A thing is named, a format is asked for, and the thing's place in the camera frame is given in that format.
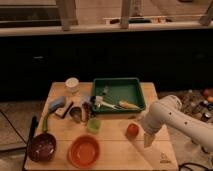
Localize red apple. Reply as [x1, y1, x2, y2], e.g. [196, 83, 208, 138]
[126, 123, 139, 138]

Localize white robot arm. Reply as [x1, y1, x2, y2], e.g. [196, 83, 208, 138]
[140, 95, 213, 152]

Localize red orange bowl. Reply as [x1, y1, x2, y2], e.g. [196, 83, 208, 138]
[67, 135, 100, 169]

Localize dark maroon bowl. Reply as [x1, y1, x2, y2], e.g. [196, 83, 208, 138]
[27, 133, 56, 162]

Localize yellow corn toy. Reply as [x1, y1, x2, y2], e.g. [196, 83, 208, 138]
[119, 101, 139, 109]

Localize small green cup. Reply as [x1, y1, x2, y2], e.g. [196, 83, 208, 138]
[87, 118, 101, 134]

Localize green plastic tray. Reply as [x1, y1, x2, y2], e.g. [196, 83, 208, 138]
[92, 78, 146, 114]

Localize spice bottles cluster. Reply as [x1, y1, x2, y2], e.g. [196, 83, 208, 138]
[181, 90, 213, 122]

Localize brown pinecone-like object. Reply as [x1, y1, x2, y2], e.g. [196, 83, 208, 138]
[82, 102, 95, 120]

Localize small grey object in tray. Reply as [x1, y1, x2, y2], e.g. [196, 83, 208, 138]
[102, 86, 109, 95]

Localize small metal cup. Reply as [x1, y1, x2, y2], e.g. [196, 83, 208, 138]
[69, 107, 82, 123]

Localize black stick tool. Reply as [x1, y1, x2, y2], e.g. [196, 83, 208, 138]
[55, 101, 74, 118]

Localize white cup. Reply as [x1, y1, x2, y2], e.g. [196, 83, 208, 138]
[65, 77, 79, 93]

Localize green handled utensil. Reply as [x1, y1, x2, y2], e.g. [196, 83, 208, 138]
[42, 113, 50, 133]

